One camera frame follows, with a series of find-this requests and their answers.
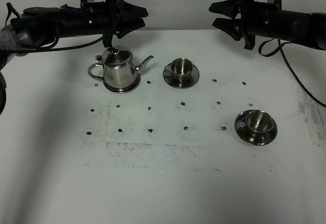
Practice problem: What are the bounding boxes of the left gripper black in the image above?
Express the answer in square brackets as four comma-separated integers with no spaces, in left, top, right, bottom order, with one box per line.
[80,0,148,47]

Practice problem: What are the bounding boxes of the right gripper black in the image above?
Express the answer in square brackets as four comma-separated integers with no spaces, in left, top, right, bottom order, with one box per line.
[209,0,267,50]

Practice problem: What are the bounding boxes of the stainless steel teapot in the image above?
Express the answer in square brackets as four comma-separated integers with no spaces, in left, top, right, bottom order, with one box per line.
[88,46,154,88]

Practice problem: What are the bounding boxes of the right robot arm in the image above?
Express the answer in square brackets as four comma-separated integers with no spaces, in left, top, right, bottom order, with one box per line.
[209,0,325,50]

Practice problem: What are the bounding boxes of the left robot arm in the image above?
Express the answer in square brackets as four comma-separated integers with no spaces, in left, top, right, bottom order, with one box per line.
[1,0,148,68]

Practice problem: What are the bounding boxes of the teapot steel saucer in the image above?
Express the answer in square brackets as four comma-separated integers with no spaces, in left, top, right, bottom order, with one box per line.
[103,75,141,94]

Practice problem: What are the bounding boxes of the far steel saucer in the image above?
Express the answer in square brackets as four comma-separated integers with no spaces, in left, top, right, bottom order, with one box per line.
[163,63,200,89]

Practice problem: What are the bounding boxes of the far steel teacup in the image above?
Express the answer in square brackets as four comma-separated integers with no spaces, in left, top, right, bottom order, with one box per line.
[164,58,194,82]

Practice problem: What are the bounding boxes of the steel teacup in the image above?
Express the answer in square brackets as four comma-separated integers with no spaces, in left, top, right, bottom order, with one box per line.
[235,109,275,136]
[164,58,194,82]

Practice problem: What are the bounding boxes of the near steel teacup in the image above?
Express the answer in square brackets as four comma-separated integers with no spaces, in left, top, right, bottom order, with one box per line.
[235,109,275,136]

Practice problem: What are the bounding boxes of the near steel saucer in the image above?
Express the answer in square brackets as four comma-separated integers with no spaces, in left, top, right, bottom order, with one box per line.
[234,109,278,146]

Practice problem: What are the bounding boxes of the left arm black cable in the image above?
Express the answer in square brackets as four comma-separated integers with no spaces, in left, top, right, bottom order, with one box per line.
[5,0,124,53]

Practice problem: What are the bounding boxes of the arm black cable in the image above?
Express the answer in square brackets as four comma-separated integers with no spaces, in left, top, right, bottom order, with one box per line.
[258,38,326,107]
[5,0,124,53]

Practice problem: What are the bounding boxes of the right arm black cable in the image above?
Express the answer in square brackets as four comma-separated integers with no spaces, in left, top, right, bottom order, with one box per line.
[258,38,326,107]

